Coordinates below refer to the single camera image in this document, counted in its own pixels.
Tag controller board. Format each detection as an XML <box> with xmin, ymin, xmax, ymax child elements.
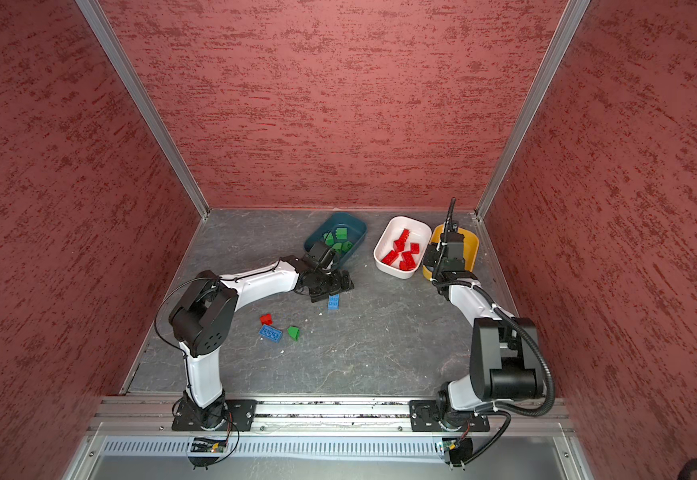
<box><xmin>188</xmin><ymin>437</ymin><xmax>228</xmax><ymax>469</ymax></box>
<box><xmin>439</xmin><ymin>438</ymin><xmax>474</xmax><ymax>469</ymax></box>

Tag right controller board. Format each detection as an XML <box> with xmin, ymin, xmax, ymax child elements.
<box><xmin>439</xmin><ymin>438</ymin><xmax>474</xmax><ymax>469</ymax></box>

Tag red long lego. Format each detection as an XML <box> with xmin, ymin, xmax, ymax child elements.
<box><xmin>381</xmin><ymin>250</ymin><xmax>399</xmax><ymax>266</ymax></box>
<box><xmin>397</xmin><ymin>229</ymin><xmax>410</xmax><ymax>243</ymax></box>

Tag white plastic bin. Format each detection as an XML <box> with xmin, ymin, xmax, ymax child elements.
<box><xmin>373</xmin><ymin>216</ymin><xmax>432</xmax><ymax>279</ymax></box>

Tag aluminium corner post left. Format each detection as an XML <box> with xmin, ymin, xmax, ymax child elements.
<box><xmin>76</xmin><ymin>0</ymin><xmax>212</xmax><ymax>221</ymax></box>

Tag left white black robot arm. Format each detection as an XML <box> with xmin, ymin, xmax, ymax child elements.
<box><xmin>168</xmin><ymin>242</ymin><xmax>354</xmax><ymax>427</ymax></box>

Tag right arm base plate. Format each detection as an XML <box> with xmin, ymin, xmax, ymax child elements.
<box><xmin>408</xmin><ymin>400</ymin><xmax>490</xmax><ymax>434</ymax></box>

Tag teal plastic bin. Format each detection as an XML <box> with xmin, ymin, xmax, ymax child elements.
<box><xmin>304</xmin><ymin>212</ymin><xmax>367</xmax><ymax>268</ymax></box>

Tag green lego slope front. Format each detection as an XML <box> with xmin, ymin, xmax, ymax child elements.
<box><xmin>288</xmin><ymin>326</ymin><xmax>300</xmax><ymax>341</ymax></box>

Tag aluminium corner post right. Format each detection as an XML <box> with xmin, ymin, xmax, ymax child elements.
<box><xmin>475</xmin><ymin>0</ymin><xmax>590</xmax><ymax>222</ymax></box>

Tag aluminium corner post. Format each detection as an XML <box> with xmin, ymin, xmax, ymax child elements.
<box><xmin>475</xmin><ymin>0</ymin><xmax>590</xmax><ymax>222</ymax></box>
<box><xmin>76</xmin><ymin>0</ymin><xmax>212</xmax><ymax>221</ymax></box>

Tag left controller board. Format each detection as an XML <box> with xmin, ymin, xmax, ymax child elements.
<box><xmin>188</xmin><ymin>437</ymin><xmax>228</xmax><ymax>469</ymax></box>

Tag yellow plastic bin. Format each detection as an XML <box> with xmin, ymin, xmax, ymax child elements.
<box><xmin>422</xmin><ymin>224</ymin><xmax>479</xmax><ymax>280</ymax></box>

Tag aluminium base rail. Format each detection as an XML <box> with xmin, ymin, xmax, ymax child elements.
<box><xmin>62</xmin><ymin>392</ymin><xmax>592</xmax><ymax>480</ymax></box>

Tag blue long lego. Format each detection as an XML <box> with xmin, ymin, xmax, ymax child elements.
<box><xmin>258</xmin><ymin>325</ymin><xmax>282</xmax><ymax>343</ymax></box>
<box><xmin>328</xmin><ymin>294</ymin><xmax>340</xmax><ymax>311</ymax></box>

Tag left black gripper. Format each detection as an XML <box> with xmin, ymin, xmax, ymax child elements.
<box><xmin>309</xmin><ymin>268</ymin><xmax>354</xmax><ymax>301</ymax></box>

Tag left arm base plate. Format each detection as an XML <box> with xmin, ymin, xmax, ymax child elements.
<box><xmin>172</xmin><ymin>397</ymin><xmax>258</xmax><ymax>432</ymax></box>

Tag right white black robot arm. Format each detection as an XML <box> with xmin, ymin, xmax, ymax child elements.
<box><xmin>423</xmin><ymin>226</ymin><xmax>556</xmax><ymax>431</ymax></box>

